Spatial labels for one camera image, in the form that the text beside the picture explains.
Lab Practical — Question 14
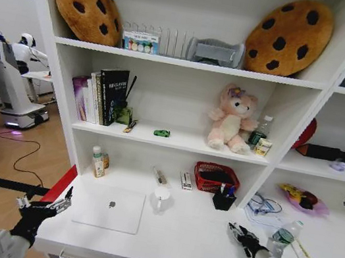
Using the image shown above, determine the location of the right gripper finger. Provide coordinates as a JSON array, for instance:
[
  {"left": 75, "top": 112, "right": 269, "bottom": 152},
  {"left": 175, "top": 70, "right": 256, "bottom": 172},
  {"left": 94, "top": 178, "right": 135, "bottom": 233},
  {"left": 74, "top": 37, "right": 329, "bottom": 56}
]
[
  {"left": 236, "top": 225, "right": 254, "bottom": 241},
  {"left": 225, "top": 221, "right": 244, "bottom": 241}
]

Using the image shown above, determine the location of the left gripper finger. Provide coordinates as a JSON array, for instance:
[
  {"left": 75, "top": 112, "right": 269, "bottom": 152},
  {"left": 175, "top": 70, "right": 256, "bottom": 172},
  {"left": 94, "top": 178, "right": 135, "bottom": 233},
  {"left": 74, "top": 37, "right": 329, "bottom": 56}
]
[
  {"left": 14, "top": 187, "right": 37, "bottom": 212},
  {"left": 47, "top": 182, "right": 76, "bottom": 217}
]

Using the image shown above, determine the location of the black pen holder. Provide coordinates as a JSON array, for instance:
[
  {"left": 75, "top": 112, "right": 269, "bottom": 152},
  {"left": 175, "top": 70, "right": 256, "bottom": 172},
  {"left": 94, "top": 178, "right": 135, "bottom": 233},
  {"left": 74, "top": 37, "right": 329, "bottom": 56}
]
[{"left": 210, "top": 188, "right": 239, "bottom": 213}]

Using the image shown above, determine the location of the clear water bottle green label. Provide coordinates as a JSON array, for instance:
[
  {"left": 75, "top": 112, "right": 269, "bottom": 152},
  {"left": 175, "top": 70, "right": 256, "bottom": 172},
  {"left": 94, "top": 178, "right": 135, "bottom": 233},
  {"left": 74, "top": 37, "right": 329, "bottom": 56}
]
[{"left": 269, "top": 216, "right": 306, "bottom": 256}]

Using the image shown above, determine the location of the white shelving desk unit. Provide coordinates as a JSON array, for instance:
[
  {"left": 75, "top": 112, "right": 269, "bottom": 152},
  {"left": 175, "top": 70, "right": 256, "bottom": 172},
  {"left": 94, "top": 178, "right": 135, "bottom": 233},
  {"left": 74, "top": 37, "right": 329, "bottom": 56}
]
[{"left": 0, "top": 0, "right": 345, "bottom": 258}]

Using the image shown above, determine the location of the white laptop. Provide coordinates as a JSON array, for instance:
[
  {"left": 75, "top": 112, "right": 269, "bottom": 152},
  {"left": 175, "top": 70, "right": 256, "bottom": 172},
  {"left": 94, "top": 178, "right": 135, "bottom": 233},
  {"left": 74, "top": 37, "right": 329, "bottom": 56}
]
[{"left": 70, "top": 180, "right": 148, "bottom": 237}]

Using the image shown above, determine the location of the beige drink bottle white cap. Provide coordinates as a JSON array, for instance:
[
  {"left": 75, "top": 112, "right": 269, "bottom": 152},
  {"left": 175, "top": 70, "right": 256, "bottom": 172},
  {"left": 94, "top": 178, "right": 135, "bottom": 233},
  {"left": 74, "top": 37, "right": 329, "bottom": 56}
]
[{"left": 88, "top": 144, "right": 111, "bottom": 180}]

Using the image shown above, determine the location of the black item in basket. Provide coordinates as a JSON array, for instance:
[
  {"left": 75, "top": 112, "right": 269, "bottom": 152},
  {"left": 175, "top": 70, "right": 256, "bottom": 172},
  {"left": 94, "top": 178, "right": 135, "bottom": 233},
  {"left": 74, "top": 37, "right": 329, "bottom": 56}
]
[{"left": 198, "top": 167, "right": 236, "bottom": 186}]

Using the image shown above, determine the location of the red mesh basket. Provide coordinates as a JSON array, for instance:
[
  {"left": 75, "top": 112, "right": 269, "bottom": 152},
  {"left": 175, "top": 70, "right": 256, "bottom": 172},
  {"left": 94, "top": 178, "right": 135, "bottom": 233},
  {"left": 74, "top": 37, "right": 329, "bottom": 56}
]
[{"left": 190, "top": 159, "right": 244, "bottom": 199}]

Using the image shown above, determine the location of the small amber bottle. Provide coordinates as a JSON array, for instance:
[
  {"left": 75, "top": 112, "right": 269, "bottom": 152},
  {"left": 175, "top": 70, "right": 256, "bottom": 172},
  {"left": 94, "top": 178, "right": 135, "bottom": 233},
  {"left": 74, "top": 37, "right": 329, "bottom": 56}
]
[{"left": 100, "top": 151, "right": 113, "bottom": 171}]

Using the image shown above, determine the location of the yellow toy banana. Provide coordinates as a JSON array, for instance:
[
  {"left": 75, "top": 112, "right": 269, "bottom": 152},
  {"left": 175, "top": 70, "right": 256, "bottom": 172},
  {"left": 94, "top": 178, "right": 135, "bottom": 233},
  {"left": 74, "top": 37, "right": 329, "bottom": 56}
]
[{"left": 278, "top": 182, "right": 307, "bottom": 200}]

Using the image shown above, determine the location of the small white box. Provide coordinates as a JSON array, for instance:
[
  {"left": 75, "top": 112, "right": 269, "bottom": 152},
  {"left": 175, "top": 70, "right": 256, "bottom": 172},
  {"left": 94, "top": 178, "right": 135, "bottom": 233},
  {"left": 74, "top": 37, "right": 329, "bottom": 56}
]
[{"left": 177, "top": 170, "right": 196, "bottom": 192}]

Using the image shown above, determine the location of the purple plate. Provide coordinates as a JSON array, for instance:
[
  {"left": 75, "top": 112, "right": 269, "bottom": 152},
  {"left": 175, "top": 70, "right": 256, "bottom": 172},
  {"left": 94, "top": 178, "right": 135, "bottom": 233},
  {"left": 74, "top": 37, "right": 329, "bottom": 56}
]
[{"left": 275, "top": 182, "right": 334, "bottom": 219}]

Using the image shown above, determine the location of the dark red toy fruit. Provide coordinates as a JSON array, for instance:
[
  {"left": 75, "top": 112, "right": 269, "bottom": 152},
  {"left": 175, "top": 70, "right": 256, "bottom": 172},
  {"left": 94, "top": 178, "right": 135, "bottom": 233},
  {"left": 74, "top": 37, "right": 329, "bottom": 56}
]
[{"left": 298, "top": 190, "right": 320, "bottom": 211}]

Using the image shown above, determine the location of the white mug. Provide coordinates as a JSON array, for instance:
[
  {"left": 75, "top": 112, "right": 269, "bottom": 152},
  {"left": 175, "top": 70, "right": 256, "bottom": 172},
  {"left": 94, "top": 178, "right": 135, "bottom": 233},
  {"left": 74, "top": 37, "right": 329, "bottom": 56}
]
[{"left": 147, "top": 185, "right": 174, "bottom": 217}]

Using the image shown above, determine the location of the small yellow carton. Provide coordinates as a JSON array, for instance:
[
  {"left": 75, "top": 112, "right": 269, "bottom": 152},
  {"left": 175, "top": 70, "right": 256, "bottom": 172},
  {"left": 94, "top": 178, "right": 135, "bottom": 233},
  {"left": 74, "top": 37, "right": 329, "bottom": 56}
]
[{"left": 252, "top": 136, "right": 274, "bottom": 159}]

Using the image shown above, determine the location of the clear pen case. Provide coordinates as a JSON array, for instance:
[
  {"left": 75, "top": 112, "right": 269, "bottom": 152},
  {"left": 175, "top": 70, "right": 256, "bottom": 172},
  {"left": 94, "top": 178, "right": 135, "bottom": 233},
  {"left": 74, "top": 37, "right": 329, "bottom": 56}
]
[{"left": 149, "top": 165, "right": 174, "bottom": 190}]

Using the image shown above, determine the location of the yellow utility knife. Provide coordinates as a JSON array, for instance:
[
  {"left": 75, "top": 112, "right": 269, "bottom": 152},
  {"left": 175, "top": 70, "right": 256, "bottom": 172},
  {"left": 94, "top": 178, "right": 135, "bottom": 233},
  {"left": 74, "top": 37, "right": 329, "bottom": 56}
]
[{"left": 122, "top": 117, "right": 139, "bottom": 136}]

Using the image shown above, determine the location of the white book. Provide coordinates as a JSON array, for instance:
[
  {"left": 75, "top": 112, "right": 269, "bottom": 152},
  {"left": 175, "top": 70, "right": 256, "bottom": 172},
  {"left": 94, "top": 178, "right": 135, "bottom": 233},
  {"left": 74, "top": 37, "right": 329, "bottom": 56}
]
[{"left": 78, "top": 77, "right": 104, "bottom": 125}]

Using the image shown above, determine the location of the clear bottle dark label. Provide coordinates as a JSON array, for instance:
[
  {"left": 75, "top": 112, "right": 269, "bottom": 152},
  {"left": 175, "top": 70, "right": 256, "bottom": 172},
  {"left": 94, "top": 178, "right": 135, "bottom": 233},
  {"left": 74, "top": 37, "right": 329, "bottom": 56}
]
[{"left": 246, "top": 113, "right": 275, "bottom": 151}]

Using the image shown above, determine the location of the purple book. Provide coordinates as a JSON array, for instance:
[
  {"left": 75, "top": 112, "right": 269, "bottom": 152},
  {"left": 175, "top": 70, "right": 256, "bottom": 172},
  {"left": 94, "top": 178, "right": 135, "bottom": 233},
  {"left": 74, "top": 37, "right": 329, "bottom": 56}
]
[{"left": 65, "top": 74, "right": 95, "bottom": 122}]

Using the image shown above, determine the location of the pink plush toy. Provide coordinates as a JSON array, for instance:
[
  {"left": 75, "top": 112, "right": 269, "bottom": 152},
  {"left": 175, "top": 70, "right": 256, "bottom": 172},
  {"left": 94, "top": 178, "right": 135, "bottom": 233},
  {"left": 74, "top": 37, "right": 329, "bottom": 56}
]
[{"left": 202, "top": 79, "right": 266, "bottom": 157}]

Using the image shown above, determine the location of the green reed diffuser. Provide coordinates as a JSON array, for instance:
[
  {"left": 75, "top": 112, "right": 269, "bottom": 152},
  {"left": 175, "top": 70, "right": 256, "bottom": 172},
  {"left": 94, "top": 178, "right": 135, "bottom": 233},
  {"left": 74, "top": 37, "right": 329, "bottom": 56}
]
[{"left": 119, "top": 74, "right": 142, "bottom": 126}]

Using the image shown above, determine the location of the beige spine book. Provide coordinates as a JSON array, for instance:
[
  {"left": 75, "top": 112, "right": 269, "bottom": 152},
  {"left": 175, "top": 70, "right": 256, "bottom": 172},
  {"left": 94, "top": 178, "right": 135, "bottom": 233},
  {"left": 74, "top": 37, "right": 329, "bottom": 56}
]
[{"left": 82, "top": 70, "right": 113, "bottom": 126}]

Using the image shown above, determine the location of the small purple toy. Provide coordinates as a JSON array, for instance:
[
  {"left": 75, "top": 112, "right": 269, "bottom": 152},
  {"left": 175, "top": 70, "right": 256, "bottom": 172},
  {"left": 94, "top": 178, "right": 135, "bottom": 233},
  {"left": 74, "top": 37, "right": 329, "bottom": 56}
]
[{"left": 329, "top": 157, "right": 345, "bottom": 172}]

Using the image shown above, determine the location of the red round cushion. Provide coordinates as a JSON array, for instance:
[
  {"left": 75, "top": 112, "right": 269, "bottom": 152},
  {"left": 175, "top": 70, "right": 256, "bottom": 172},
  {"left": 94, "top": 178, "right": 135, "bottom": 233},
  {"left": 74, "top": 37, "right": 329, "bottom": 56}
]
[{"left": 292, "top": 115, "right": 319, "bottom": 153}]

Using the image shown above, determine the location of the black book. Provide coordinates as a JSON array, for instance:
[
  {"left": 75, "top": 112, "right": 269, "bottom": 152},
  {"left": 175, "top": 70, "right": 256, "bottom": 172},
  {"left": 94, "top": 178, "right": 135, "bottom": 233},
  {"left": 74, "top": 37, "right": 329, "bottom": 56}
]
[{"left": 91, "top": 65, "right": 132, "bottom": 129}]

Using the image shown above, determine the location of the white wheeled robot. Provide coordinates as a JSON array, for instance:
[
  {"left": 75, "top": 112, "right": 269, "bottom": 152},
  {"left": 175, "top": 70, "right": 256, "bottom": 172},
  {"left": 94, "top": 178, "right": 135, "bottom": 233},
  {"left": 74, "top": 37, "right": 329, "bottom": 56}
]
[{"left": 0, "top": 25, "right": 65, "bottom": 135}]

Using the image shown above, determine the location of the green toy car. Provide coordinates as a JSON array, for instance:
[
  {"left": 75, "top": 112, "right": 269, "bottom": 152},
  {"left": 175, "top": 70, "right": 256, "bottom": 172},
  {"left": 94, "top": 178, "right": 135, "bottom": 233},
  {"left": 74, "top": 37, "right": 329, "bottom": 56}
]
[{"left": 153, "top": 127, "right": 172, "bottom": 139}]

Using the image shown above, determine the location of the white background table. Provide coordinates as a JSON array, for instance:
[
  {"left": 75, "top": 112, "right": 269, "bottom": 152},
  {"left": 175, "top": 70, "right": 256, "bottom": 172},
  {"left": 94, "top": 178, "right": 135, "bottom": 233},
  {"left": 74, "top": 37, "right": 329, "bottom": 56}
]
[{"left": 16, "top": 66, "right": 59, "bottom": 106}]

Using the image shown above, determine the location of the white humanoid robot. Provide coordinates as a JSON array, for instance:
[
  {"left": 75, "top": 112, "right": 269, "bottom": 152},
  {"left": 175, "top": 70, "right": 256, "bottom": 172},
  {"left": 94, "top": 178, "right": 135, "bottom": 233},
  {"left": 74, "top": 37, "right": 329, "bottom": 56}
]
[{"left": 6, "top": 30, "right": 56, "bottom": 80}]

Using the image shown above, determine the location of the colourful marker box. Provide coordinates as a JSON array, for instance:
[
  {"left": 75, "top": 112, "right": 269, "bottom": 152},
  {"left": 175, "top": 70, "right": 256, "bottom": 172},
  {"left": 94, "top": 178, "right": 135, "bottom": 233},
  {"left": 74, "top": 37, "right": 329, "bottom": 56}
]
[{"left": 120, "top": 26, "right": 163, "bottom": 56}]

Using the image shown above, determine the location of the brown cookie pillow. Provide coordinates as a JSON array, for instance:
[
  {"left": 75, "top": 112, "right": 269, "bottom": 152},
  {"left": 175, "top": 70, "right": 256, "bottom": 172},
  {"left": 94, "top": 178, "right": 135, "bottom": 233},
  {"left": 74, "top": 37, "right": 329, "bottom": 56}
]
[
  {"left": 240, "top": 0, "right": 339, "bottom": 85},
  {"left": 44, "top": 0, "right": 130, "bottom": 49}
]

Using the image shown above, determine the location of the black floor cable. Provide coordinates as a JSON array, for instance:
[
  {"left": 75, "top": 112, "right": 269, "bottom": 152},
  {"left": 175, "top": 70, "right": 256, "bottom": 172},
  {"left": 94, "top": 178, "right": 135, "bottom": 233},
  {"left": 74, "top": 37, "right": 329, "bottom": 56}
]
[{"left": 0, "top": 134, "right": 53, "bottom": 188}]

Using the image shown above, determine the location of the clear wire file rack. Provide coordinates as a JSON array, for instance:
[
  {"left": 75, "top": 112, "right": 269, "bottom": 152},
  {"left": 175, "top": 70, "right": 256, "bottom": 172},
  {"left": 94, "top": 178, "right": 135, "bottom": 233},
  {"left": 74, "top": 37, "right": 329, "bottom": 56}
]
[{"left": 119, "top": 19, "right": 198, "bottom": 62}]

